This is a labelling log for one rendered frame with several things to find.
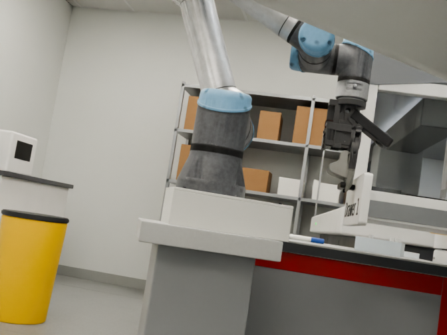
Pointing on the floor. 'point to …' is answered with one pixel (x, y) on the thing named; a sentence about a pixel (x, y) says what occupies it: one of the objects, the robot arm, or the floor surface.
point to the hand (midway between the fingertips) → (348, 187)
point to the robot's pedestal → (199, 279)
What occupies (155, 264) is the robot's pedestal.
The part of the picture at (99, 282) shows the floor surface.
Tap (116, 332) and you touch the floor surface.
